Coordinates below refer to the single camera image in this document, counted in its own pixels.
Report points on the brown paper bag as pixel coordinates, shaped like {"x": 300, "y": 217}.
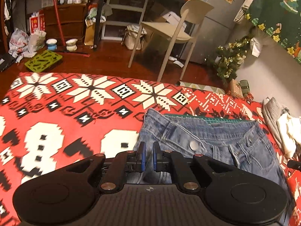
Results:
{"x": 89, "y": 35}

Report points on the green wrapped gift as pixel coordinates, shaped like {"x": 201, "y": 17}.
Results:
{"x": 245, "y": 87}

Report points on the brown wrapped gift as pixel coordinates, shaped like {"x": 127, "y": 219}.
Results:
{"x": 235, "y": 88}

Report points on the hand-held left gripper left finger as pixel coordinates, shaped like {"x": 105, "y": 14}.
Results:
{"x": 141, "y": 157}

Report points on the blue denim jeans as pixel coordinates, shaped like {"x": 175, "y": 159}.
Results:
{"x": 211, "y": 131}

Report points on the grey garment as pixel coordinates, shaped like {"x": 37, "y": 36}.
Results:
{"x": 272, "y": 110}

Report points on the yellow-green lattice tray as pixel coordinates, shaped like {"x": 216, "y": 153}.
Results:
{"x": 43, "y": 61}

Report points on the black desk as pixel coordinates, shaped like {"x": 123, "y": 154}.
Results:
{"x": 98, "y": 16}

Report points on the small Christmas tree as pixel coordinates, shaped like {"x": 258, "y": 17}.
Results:
{"x": 227, "y": 58}

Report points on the blue and white pot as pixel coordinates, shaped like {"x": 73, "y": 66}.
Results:
{"x": 51, "y": 46}

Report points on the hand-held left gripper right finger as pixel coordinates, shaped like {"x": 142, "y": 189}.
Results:
{"x": 155, "y": 157}

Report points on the white drawer unit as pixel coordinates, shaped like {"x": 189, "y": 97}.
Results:
{"x": 128, "y": 9}

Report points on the wooden drawer cabinet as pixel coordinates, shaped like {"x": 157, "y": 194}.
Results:
{"x": 70, "y": 14}

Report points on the white ceramic pot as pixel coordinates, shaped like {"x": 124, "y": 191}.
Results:
{"x": 71, "y": 44}

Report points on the white printed plastic bag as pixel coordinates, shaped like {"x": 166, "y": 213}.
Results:
{"x": 17, "y": 42}

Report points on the green holiday wall hanging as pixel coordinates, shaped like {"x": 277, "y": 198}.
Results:
{"x": 277, "y": 16}

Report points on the red patterned blanket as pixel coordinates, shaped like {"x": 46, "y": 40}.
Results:
{"x": 70, "y": 108}

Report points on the grey refrigerator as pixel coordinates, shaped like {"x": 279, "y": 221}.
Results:
{"x": 211, "y": 30}

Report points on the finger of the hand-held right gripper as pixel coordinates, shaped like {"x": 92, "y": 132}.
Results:
{"x": 295, "y": 164}

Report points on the white tote bag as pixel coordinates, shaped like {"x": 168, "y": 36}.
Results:
{"x": 134, "y": 40}

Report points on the green cutting mat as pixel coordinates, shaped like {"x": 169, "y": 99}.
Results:
{"x": 225, "y": 121}

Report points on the beige plastic chair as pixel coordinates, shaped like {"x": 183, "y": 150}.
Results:
{"x": 195, "y": 9}

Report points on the plain white plastic bag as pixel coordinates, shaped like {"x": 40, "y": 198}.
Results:
{"x": 36, "y": 41}

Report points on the red cardboard box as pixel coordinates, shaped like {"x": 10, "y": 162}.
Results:
{"x": 35, "y": 23}

